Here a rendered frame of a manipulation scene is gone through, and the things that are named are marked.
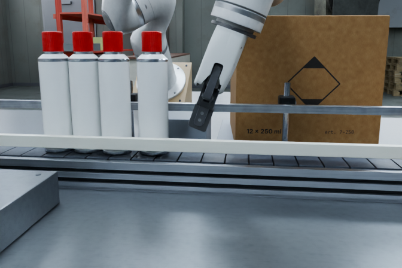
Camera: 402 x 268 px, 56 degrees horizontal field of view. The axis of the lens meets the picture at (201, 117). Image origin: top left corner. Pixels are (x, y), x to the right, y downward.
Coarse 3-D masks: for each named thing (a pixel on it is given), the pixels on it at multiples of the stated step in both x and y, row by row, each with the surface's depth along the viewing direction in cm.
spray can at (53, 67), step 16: (48, 32) 63; (48, 48) 63; (48, 64) 63; (64, 64) 64; (48, 80) 63; (64, 80) 64; (48, 96) 64; (64, 96) 65; (48, 112) 64; (64, 112) 65; (48, 128) 65; (64, 128) 65
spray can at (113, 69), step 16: (112, 32) 61; (112, 48) 62; (112, 64) 61; (128, 64) 63; (112, 80) 62; (128, 80) 64; (112, 96) 62; (128, 96) 64; (112, 112) 63; (128, 112) 64; (112, 128) 63; (128, 128) 65
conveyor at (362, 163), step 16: (128, 160) 62; (144, 160) 62; (160, 160) 62; (176, 160) 62; (192, 160) 62; (208, 160) 62; (224, 160) 62; (240, 160) 62; (256, 160) 62; (272, 160) 63; (288, 160) 62; (304, 160) 62; (320, 160) 62; (336, 160) 62; (352, 160) 62; (368, 160) 62; (384, 160) 62; (400, 160) 62
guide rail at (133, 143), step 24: (0, 144) 64; (24, 144) 64; (48, 144) 63; (72, 144) 63; (96, 144) 62; (120, 144) 62; (144, 144) 61; (168, 144) 61; (192, 144) 60; (216, 144) 60; (240, 144) 59; (264, 144) 59; (288, 144) 59; (312, 144) 58; (336, 144) 58; (360, 144) 58; (384, 144) 58
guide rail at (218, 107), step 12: (132, 108) 68; (180, 108) 67; (192, 108) 67; (216, 108) 66; (228, 108) 66; (240, 108) 66; (252, 108) 66; (264, 108) 65; (276, 108) 65; (288, 108) 65; (300, 108) 65; (312, 108) 65; (324, 108) 64; (336, 108) 64; (348, 108) 64; (360, 108) 64; (372, 108) 63; (384, 108) 63; (396, 108) 63
